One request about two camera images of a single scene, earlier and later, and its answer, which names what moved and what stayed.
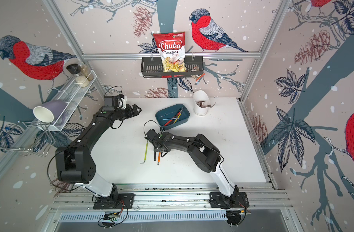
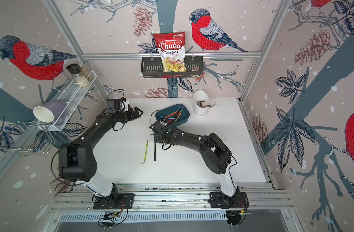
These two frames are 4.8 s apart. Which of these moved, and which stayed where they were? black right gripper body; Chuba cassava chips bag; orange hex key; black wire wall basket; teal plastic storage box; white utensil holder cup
Moved: black right gripper body; orange hex key
Stayed: white utensil holder cup; black wire wall basket; teal plastic storage box; Chuba cassava chips bag
